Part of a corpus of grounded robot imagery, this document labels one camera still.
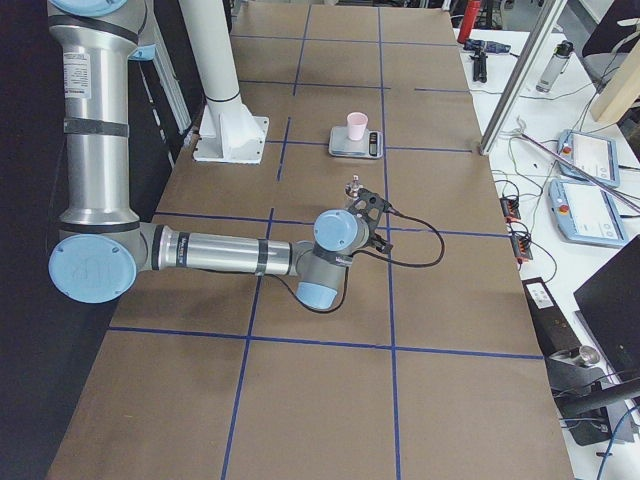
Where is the clear water bottle black lid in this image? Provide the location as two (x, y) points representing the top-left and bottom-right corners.
(536, 40), (574, 93)

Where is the black box white label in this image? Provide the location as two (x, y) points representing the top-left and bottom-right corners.
(522, 277), (581, 357)

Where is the pink plastic cup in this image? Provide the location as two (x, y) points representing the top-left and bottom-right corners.
(346, 111), (368, 142)

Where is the reacher grabber stick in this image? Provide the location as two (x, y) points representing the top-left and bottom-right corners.
(516, 117), (639, 214)

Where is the far teach pendant tablet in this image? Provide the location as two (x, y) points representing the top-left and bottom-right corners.
(557, 129), (620, 187)

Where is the black folded tripod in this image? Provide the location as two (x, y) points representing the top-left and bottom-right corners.
(471, 47), (488, 83)

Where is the white pillar with base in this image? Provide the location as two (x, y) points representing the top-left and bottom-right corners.
(180, 0), (269, 164)

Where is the teach pendant tablet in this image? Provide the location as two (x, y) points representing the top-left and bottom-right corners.
(548, 179), (629, 248)
(557, 129), (620, 187)

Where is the red metal bottle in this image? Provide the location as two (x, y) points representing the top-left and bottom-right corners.
(457, 0), (481, 44)

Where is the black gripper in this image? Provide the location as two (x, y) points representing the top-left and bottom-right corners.
(364, 223), (393, 252)

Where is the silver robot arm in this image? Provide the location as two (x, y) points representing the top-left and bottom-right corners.
(48, 1), (391, 313)

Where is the clear glass sauce bottle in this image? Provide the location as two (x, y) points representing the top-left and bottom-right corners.
(344, 174), (363, 210)

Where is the black camera cable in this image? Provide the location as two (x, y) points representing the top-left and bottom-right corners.
(272, 207), (446, 315)

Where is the near teach pendant tablet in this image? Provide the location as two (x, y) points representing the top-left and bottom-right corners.
(548, 179), (629, 248)

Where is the aluminium frame post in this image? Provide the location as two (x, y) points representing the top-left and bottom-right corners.
(479, 0), (567, 155)

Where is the orange black terminal strip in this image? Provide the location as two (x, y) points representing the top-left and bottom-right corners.
(499, 195), (533, 265)

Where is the grey digital kitchen scale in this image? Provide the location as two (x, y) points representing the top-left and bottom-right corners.
(328, 126), (383, 159)

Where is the folded dark blue umbrella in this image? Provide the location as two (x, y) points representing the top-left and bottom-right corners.
(463, 38), (511, 54)

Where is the wooden beam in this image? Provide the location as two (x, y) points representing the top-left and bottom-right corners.
(591, 43), (639, 123)

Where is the black monitor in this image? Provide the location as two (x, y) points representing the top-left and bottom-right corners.
(574, 237), (639, 370)

